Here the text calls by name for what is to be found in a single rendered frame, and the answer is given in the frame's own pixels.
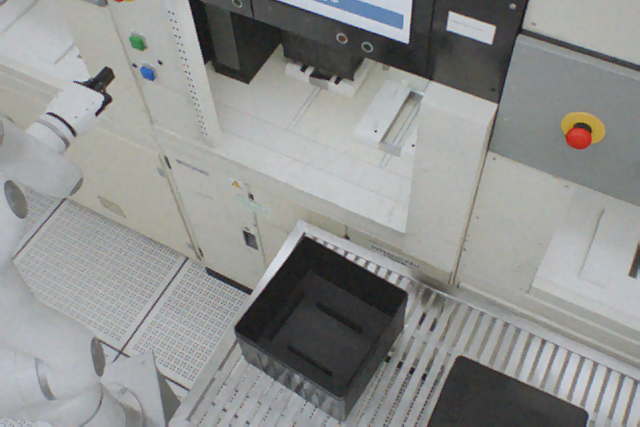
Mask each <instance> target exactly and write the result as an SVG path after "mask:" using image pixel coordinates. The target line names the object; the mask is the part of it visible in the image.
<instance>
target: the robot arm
mask: <svg viewBox="0 0 640 427"><path fill-rule="evenodd" d="M114 79H115V74H114V72H113V69H112V68H108V67H106V65H105V67H104V68H103V69H102V70H101V71H100V72H99V73H98V75H97V76H96V77H95V78H94V77H90V78H89V79H88V80H85V81H82V83H81V81H77V80H73V81H72V83H69V84H67V85H66V86H65V87H64V88H63V89H62V90H61V91H60V92H59V93H57V94H56V95H55V97H54V99H53V100H52V101H51V103H50V104H49V106H48V107H47V109H46V111H45V112H44V114H42V116H40V117H39V118H38V119H37V120H36V121H35V122H34V123H33V124H32V125H31V126H30V127H29V128H28V129H27V130H24V129H21V128H20V127H18V126H17V125H15V124H14V123H12V122H11V121H9V120H7V119H5V118H3V117H1V116H0V417H4V419H11V420H21V421H37V422H47V423H49V424H50V425H51V426H53V427H143V423H144V416H143V409H142V406H141V403H140V401H138V400H137V398H136V397H135V396H134V393H133V392H132V391H130V390H129V389H128V388H126V387H125V386H122V385H119V384H115V383H101V382H100V380H101V377H102V375H103V372H104V367H105V357H104V352H103V347H102V344H101V343H100V341H99V339H98V338H97V336H96V335H95V334H94V333H93V332H92V331H91V330H89V328H87V327H86V326H85V325H83V324H82V323H80V322H78V321H77V320H75V319H72V318H70V317H68V316H66V315H65V314H63V312H61V311H59V310H57V309H54V308H52V307H50V306H48V305H46V304H45V303H43V302H42V301H40V300H38V299H37V298H36V296H35V295H34V294H33V293H32V292H31V290H30V289H29V288H28V286H27V284H26V283H25V281H24V278H23V277H21V275H20V273H19V272H18V270H17V268H16V266H15V263H14V261H13V257H12V255H13V253H14V251H15V250H16V248H17V245H18V243H19V241H20V240H21V237H22V235H24V232H25V229H26V225H27V221H28V205H27V201H26V198H25V195H26V194H27V193H28V192H29V191H30V190H31V189H34V190H36V191H38V192H42V193H44V194H47V195H50V196H53V198H59V199H65V198H69V196H71V195H73V194H75V193H77V192H78V191H79V189H80V188H81V187H82V184H83V179H84V175H83V171H82V169H81V168H80V167H79V166H78V165H77V163H74V162H73V161H71V160H70V159H68V158H67V157H65V156H63V154H64V153H65V152H66V150H67V149H68V147H69V146H70V145H71V144H72V143H73V142H74V138H75V137H77V138H80V137H81V136H83V135H84V134H86V133H87V131H88V130H89V129H91V128H92V127H94V126H95V125H96V124H97V123H98V122H99V121H100V120H101V119H102V118H103V117H104V116H105V114H106V113H107V112H108V110H110V108H108V107H107V105H108V104H111V103H112V102H113V97H112V96H111V95H110V94H108V93H107V92H106V87H107V86H108V85H110V84H111V82H112V81H113V80H114Z"/></svg>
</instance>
